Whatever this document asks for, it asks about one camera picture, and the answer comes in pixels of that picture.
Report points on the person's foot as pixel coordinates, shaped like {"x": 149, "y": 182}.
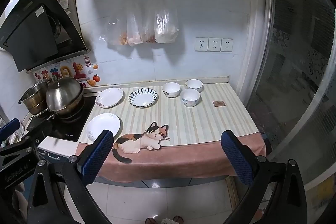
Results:
{"x": 151, "y": 220}
{"x": 178, "y": 219}

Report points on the clear plastic bag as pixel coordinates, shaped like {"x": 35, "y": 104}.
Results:
{"x": 135, "y": 27}
{"x": 115, "y": 29}
{"x": 149, "y": 29}
{"x": 166, "y": 27}

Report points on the glass sliding door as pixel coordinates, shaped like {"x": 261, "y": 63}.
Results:
{"x": 296, "y": 69}

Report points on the steel wok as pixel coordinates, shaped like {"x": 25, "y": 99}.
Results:
{"x": 72, "y": 111}

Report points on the steel wok lid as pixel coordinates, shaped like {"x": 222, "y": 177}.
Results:
{"x": 64, "y": 94}

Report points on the white wall socket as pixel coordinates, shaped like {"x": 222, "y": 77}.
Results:
{"x": 201, "y": 44}
{"x": 226, "y": 45}
{"x": 214, "y": 44}

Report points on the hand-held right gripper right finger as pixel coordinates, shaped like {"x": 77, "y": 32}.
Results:
{"x": 237, "y": 158}

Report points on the steel stock pot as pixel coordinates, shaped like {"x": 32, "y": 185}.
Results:
{"x": 32, "y": 98}

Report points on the person's right foot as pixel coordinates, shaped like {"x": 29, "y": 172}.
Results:
{"x": 178, "y": 219}

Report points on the black induction cooktop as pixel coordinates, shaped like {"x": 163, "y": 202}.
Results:
{"x": 69, "y": 129}

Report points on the white door frame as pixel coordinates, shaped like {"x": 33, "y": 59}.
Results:
{"x": 258, "y": 29}

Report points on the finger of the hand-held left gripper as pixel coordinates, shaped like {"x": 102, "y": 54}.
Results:
{"x": 9, "y": 127}
{"x": 39, "y": 133}

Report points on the colourful wall stickers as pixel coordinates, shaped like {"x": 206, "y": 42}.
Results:
{"x": 65, "y": 73}

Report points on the black range hood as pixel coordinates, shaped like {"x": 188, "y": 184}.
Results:
{"x": 31, "y": 35}

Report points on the striped cloth with cat print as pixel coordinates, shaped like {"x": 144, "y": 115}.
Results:
{"x": 189, "y": 129}

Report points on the white plate with leaf pattern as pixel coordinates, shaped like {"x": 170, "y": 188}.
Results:
{"x": 143, "y": 98}

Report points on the white bowl with dark rim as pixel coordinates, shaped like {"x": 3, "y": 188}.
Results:
{"x": 171, "y": 88}
{"x": 194, "y": 85}

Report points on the white bowl with blue print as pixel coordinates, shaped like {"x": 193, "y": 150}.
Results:
{"x": 190, "y": 98}

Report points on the person's left foot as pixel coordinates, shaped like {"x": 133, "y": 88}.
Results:
{"x": 151, "y": 220}

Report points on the stainless steel hood chimney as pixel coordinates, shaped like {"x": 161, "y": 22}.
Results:
{"x": 65, "y": 3}

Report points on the white floral plate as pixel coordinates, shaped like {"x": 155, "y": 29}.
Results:
{"x": 102, "y": 125}
{"x": 109, "y": 98}

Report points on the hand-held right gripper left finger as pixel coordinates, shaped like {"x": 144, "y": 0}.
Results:
{"x": 97, "y": 153}

